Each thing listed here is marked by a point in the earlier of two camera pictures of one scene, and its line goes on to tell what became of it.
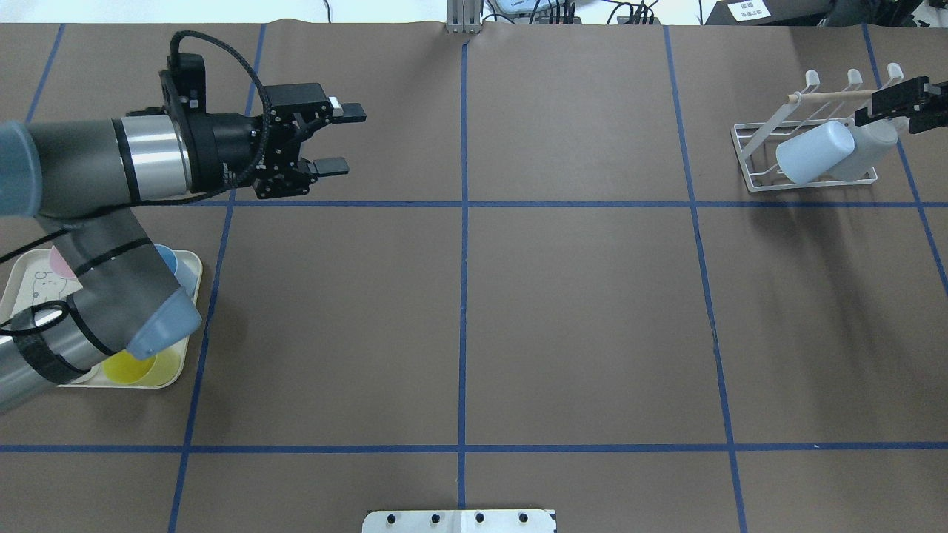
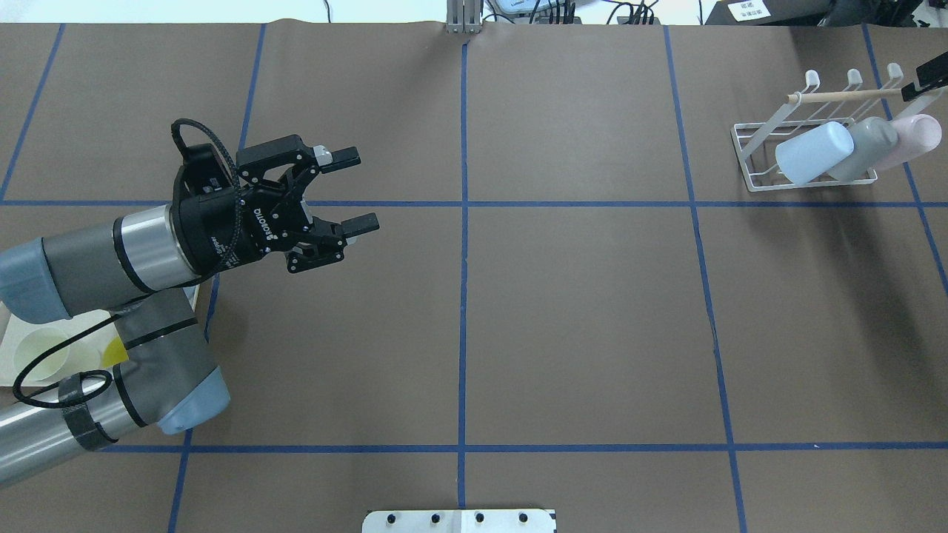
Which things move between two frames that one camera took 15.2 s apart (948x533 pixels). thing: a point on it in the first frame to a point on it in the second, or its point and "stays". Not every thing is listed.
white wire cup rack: [758, 143] stays
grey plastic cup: [872, 141] stays
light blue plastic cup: [804, 157] stays
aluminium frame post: [464, 16] stays
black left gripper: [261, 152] to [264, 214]
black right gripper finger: [901, 99] to [932, 75]
